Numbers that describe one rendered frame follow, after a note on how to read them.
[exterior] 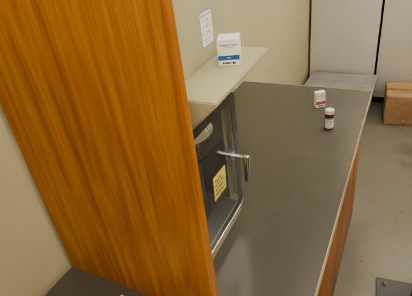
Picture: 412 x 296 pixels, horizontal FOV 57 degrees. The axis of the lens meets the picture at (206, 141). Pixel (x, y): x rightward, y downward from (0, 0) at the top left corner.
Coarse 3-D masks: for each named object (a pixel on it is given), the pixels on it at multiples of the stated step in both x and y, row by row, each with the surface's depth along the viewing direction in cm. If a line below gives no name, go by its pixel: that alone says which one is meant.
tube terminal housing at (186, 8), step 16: (176, 0) 75; (192, 0) 80; (208, 0) 87; (176, 16) 75; (192, 16) 81; (192, 32) 82; (224, 32) 97; (192, 48) 83; (208, 48) 90; (192, 64) 84; (240, 208) 127
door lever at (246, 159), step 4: (232, 156) 109; (236, 156) 109; (240, 156) 109; (244, 156) 108; (248, 156) 108; (244, 160) 108; (248, 160) 108; (244, 164) 109; (248, 164) 109; (244, 168) 110; (248, 168) 109; (248, 172) 110; (248, 176) 111; (248, 180) 112
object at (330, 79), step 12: (324, 72) 372; (336, 72) 368; (348, 72) 364; (312, 84) 353; (324, 84) 349; (336, 84) 346; (348, 84) 344; (360, 84) 341; (372, 84) 338; (372, 96) 354
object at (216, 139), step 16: (224, 112) 101; (208, 128) 93; (224, 128) 102; (208, 144) 95; (224, 144) 104; (208, 160) 96; (224, 160) 105; (208, 176) 98; (240, 176) 119; (208, 192) 99; (224, 192) 109; (240, 192) 121; (208, 208) 100; (224, 208) 111; (208, 224) 102; (224, 224) 113
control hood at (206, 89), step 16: (256, 48) 94; (208, 64) 88; (240, 64) 86; (256, 64) 88; (192, 80) 81; (208, 80) 80; (224, 80) 79; (240, 80) 81; (192, 96) 74; (208, 96) 73; (224, 96) 74; (192, 112) 74; (208, 112) 72
